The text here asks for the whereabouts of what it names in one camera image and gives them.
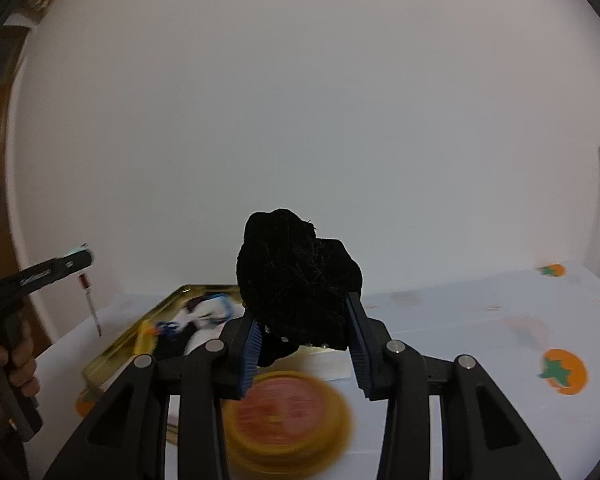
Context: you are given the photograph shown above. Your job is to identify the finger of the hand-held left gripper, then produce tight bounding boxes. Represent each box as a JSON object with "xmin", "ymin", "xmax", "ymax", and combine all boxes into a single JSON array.
[{"xmin": 55, "ymin": 245, "xmax": 95, "ymax": 281}]

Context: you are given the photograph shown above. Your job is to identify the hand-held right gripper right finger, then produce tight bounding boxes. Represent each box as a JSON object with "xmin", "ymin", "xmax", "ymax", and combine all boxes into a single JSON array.
[{"xmin": 345, "ymin": 292, "xmax": 563, "ymax": 480}]

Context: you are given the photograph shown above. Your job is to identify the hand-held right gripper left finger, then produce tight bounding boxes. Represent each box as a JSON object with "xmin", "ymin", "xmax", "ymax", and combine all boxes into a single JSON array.
[{"xmin": 42, "ymin": 307, "xmax": 266, "ymax": 480}]

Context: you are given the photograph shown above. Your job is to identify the white towel blue band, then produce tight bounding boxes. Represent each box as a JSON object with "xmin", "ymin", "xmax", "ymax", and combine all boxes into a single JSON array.
[{"xmin": 180, "ymin": 294, "xmax": 236, "ymax": 331}]

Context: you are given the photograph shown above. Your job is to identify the black fuzzy hat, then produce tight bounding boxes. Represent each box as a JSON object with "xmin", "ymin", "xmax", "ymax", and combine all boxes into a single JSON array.
[{"xmin": 236, "ymin": 207, "xmax": 365, "ymax": 368}]

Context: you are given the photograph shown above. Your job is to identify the gold rectangular tin box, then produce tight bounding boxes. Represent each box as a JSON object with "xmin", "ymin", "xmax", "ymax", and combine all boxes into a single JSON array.
[{"xmin": 82, "ymin": 284, "xmax": 246, "ymax": 396}]

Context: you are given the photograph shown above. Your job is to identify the person's left hand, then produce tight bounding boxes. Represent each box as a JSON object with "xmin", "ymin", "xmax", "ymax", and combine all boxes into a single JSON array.
[{"xmin": 0, "ymin": 317, "xmax": 41, "ymax": 411}]

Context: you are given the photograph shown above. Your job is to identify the red white stick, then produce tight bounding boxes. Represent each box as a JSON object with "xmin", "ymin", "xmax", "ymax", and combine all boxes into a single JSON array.
[{"xmin": 80, "ymin": 274, "xmax": 103, "ymax": 338}]

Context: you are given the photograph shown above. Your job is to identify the persimmon printed sheet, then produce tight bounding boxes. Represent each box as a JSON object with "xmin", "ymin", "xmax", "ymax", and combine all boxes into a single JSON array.
[{"xmin": 45, "ymin": 260, "xmax": 600, "ymax": 480}]

